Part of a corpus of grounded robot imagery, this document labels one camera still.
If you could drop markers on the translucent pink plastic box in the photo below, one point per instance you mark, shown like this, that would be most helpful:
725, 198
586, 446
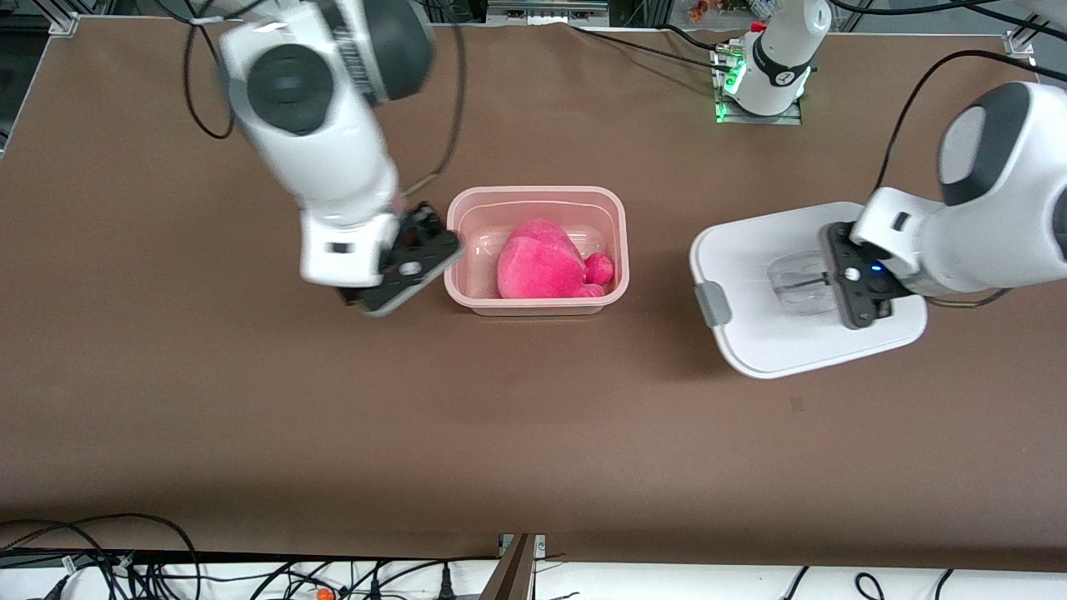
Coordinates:
475, 287

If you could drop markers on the pink plush toy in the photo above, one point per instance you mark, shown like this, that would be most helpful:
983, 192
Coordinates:
538, 267

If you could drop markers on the aluminium corner profile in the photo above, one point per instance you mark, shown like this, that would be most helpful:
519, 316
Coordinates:
1021, 43

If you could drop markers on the white box lid grey clips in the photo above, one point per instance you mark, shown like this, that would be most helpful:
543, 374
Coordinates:
767, 342

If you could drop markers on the blue white object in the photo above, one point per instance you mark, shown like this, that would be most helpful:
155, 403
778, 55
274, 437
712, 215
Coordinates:
760, 7

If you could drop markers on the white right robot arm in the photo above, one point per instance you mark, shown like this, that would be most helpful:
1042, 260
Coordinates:
333, 150

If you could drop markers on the brown table cover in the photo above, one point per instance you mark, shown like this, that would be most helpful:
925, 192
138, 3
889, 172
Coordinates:
533, 433

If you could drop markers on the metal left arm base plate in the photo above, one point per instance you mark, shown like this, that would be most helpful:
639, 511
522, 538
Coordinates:
742, 117

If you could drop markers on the orange figurine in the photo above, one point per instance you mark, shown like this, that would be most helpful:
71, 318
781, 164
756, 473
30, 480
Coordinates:
700, 10

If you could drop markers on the aluminium corner bracket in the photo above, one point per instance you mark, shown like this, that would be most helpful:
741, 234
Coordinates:
65, 23

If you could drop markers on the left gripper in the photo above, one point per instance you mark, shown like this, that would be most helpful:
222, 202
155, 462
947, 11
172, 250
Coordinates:
871, 253

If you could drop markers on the aluminium profile post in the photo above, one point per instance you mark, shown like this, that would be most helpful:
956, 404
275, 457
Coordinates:
513, 575

